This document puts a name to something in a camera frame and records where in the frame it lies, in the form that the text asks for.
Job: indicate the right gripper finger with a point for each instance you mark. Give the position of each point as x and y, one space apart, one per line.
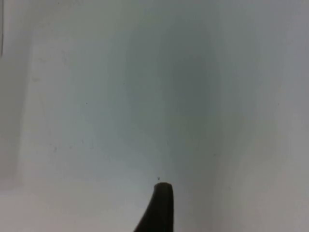
161 210

